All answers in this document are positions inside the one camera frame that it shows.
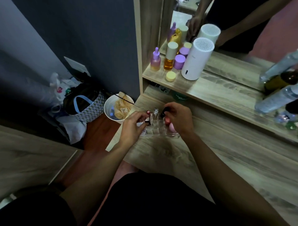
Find person's left hand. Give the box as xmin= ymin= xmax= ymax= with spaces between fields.
xmin=118 ymin=111 xmax=151 ymax=147

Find person's right hand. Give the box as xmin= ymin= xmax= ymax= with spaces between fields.
xmin=163 ymin=102 xmax=195 ymax=138

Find person's left forearm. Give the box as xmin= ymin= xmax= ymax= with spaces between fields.
xmin=59 ymin=138 xmax=133 ymax=224

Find person's right forearm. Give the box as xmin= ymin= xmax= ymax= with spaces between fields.
xmin=183 ymin=132 xmax=290 ymax=226

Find clear acrylic cosmetics organizer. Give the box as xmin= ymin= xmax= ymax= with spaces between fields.
xmin=140 ymin=112 xmax=181 ymax=139

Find green jar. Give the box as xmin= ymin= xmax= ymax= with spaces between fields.
xmin=172 ymin=90 xmax=189 ymax=102

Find crumpled beige paper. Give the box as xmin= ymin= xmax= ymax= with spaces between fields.
xmin=115 ymin=91 xmax=133 ymax=120

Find black and white box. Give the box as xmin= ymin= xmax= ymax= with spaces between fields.
xmin=149 ymin=82 xmax=171 ymax=94

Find white waste bin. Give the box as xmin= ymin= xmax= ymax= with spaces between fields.
xmin=104 ymin=94 xmax=135 ymax=124

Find purple lidded jar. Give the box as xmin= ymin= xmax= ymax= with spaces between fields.
xmin=173 ymin=54 xmax=186 ymax=70

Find wooden vanity with shelf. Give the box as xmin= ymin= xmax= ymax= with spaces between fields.
xmin=105 ymin=0 xmax=298 ymax=226

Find checkered tote bag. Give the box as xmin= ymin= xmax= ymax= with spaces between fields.
xmin=63 ymin=81 xmax=106 ymax=123

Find purple dropper bottle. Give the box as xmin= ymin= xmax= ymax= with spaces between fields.
xmin=150 ymin=47 xmax=161 ymax=72

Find amber bottle with beige cap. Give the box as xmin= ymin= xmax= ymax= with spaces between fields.
xmin=163 ymin=42 xmax=179 ymax=71

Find white cylindrical humidifier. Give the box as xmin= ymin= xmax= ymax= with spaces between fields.
xmin=181 ymin=37 xmax=215 ymax=81

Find white plastic bag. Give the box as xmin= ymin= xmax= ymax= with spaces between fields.
xmin=48 ymin=72 xmax=78 ymax=99
xmin=55 ymin=115 xmax=87 ymax=145

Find black shorts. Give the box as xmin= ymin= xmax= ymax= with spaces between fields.
xmin=0 ymin=172 xmax=235 ymax=226

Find clear plastic bottle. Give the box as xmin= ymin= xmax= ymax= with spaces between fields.
xmin=254 ymin=83 xmax=298 ymax=115

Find vanity mirror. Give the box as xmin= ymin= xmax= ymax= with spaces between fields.
xmin=159 ymin=0 xmax=298 ymax=92

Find small clear glass jar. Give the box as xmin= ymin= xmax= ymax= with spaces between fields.
xmin=274 ymin=112 xmax=291 ymax=124

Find dark glass bottle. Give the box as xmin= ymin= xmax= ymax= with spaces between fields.
xmin=264 ymin=70 xmax=298 ymax=95

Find wooden side cabinet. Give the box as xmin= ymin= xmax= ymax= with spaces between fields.
xmin=0 ymin=125 xmax=79 ymax=202

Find black cable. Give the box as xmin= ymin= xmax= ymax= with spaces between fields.
xmin=102 ymin=90 xmax=135 ymax=105

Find white wall plate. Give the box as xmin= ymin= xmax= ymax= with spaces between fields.
xmin=64 ymin=56 xmax=92 ymax=77

